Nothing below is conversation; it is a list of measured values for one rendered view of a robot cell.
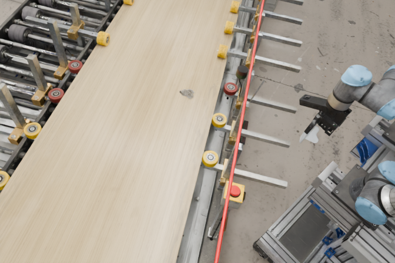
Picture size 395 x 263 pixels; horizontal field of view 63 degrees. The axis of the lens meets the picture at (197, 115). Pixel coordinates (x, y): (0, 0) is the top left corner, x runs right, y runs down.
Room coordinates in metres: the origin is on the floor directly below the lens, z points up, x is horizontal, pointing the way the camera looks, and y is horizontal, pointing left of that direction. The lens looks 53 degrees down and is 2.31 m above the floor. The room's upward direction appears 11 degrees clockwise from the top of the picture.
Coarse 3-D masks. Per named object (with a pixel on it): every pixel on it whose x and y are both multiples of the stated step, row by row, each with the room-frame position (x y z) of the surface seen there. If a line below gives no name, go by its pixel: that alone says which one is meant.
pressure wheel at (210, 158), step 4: (208, 152) 0.85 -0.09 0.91; (212, 152) 0.85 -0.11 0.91; (204, 156) 0.82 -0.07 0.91; (208, 156) 0.83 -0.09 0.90; (212, 156) 0.83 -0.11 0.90; (216, 156) 0.83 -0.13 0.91; (204, 160) 0.80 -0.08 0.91; (208, 160) 0.80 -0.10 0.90; (212, 160) 0.81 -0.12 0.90; (216, 160) 0.81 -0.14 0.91; (204, 164) 0.79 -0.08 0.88; (208, 164) 0.78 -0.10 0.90; (212, 164) 0.79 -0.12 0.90
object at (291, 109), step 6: (228, 96) 1.30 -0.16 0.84; (234, 96) 1.30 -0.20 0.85; (252, 102) 1.30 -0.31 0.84; (258, 102) 1.29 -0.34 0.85; (264, 102) 1.29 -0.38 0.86; (270, 102) 1.30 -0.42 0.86; (276, 102) 1.31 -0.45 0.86; (276, 108) 1.28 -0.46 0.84; (282, 108) 1.28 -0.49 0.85; (288, 108) 1.28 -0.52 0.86; (294, 108) 1.29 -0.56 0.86
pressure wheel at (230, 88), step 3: (225, 84) 1.33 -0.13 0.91; (228, 84) 1.34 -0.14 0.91; (231, 84) 1.34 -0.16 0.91; (234, 84) 1.35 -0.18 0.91; (225, 87) 1.30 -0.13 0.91; (228, 87) 1.31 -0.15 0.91; (231, 87) 1.31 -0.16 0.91; (234, 87) 1.32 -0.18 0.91; (225, 90) 1.29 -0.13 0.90; (228, 90) 1.29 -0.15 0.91; (231, 90) 1.29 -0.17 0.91; (234, 90) 1.30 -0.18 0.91; (228, 93) 1.28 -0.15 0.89; (231, 93) 1.28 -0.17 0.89; (234, 93) 1.29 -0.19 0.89
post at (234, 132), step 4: (248, 104) 1.02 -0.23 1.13; (240, 108) 1.03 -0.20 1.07; (248, 108) 1.01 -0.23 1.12; (240, 112) 1.01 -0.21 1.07; (240, 116) 1.01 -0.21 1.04; (244, 116) 1.01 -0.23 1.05; (236, 120) 1.02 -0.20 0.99; (236, 124) 1.01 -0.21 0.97; (236, 128) 1.01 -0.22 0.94; (232, 132) 1.01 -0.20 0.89; (236, 132) 1.01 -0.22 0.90; (236, 136) 1.01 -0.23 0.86; (228, 144) 1.01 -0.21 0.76; (228, 148) 1.01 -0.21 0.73; (232, 148) 1.01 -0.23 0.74
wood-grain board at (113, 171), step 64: (192, 0) 2.11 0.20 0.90; (128, 64) 1.35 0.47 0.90; (192, 64) 1.45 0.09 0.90; (64, 128) 0.83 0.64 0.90; (128, 128) 0.90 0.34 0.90; (192, 128) 0.98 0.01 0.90; (64, 192) 0.51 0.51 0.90; (128, 192) 0.56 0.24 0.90; (192, 192) 0.62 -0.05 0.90; (0, 256) 0.21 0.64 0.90; (64, 256) 0.25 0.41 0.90; (128, 256) 0.30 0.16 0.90
